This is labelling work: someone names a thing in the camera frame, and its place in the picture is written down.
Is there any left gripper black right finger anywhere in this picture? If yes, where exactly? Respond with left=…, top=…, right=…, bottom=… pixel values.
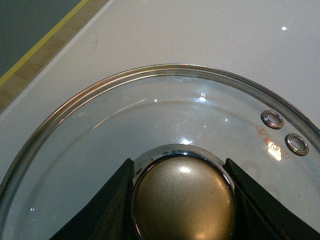
left=224, top=158, right=320, bottom=240

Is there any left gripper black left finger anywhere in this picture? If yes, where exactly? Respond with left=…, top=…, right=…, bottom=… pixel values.
left=51, top=158, right=135, bottom=240

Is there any glass pot lid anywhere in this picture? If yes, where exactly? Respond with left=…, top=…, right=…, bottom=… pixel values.
left=0, top=64, right=320, bottom=240

